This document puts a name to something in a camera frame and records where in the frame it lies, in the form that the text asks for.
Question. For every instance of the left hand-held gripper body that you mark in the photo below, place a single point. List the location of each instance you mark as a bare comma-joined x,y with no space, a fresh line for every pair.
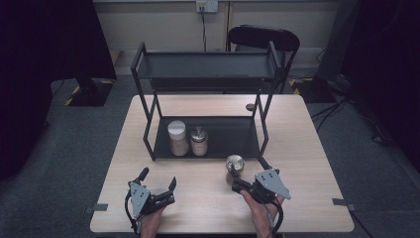
140,198

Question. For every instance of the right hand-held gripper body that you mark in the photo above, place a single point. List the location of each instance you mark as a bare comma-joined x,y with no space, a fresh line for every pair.
270,183

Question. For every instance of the gold-topped tin can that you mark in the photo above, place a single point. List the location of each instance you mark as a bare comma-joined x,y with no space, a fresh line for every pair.
235,162

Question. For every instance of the white-lid jar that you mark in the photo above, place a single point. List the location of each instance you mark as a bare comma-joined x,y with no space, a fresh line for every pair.
177,135

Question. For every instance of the silver tin can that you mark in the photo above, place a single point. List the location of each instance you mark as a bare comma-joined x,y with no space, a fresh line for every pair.
199,142

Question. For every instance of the black metal two-tier rack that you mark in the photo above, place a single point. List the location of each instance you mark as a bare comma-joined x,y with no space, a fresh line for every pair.
206,82

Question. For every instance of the person's left hand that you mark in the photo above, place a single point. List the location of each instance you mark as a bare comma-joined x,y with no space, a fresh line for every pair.
152,224

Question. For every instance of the person's right hand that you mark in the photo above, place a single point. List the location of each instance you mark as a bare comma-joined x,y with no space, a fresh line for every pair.
259,211

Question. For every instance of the dark round table grommet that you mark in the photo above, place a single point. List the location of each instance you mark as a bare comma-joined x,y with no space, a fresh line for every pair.
250,106

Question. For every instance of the black stand base, yellow tape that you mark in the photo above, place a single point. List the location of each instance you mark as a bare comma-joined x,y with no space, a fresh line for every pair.
92,94

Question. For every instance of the black chair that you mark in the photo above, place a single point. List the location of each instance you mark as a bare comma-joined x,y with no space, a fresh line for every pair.
264,36

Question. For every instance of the dark stand with base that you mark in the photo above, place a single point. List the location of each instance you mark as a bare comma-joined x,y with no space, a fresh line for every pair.
336,43

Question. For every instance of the dark curtain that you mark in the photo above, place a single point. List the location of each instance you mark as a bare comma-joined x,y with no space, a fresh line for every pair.
39,66
389,66

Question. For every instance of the grey table bracket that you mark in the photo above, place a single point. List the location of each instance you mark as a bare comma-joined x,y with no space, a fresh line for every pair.
343,202
95,208

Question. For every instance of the white wall socket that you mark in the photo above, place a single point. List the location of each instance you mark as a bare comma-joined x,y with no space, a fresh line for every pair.
207,5

